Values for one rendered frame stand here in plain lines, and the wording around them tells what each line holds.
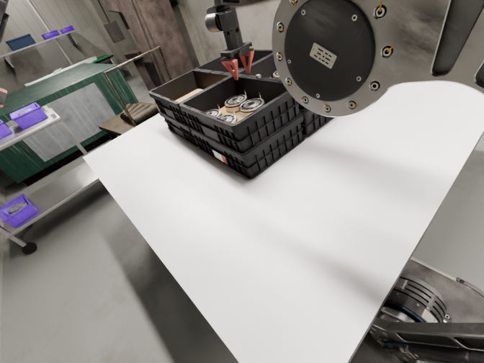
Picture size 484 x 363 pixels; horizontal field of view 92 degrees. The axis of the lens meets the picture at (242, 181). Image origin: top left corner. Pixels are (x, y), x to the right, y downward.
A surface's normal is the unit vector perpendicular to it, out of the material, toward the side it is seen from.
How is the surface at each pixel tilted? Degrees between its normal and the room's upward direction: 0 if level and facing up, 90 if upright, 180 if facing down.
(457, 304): 0
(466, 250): 0
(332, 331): 0
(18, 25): 90
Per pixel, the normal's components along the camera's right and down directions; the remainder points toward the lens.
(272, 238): -0.26, -0.72
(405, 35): -0.70, 0.59
